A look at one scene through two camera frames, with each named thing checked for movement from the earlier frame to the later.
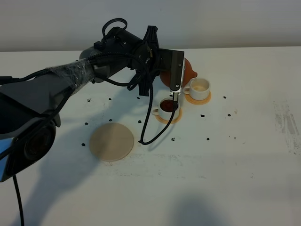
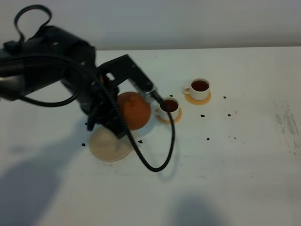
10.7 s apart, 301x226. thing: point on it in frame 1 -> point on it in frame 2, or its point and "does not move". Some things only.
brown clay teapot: x=188 y=73 -> x=135 y=110
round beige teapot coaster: x=111 y=141 does not move
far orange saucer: x=191 y=100 does not move
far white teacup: x=199 y=89 does not move
